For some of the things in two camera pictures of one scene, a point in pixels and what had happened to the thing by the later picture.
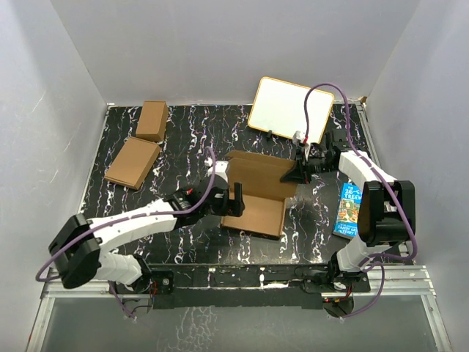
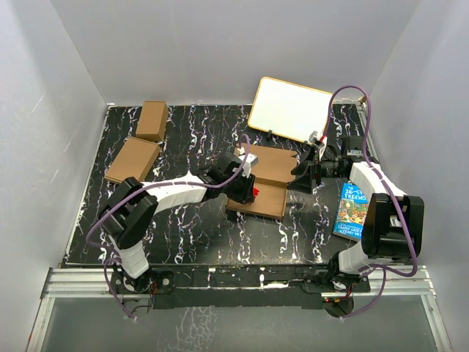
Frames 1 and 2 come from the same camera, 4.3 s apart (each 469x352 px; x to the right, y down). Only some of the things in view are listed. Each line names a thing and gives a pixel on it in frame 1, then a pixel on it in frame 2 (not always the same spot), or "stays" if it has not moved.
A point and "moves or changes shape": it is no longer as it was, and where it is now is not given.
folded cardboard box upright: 152,121 stays
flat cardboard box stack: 133,162 stays
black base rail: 231,286 stays
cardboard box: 264,193 moves or changes shape
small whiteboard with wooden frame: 278,106 stays
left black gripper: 230,207 -> 245,194
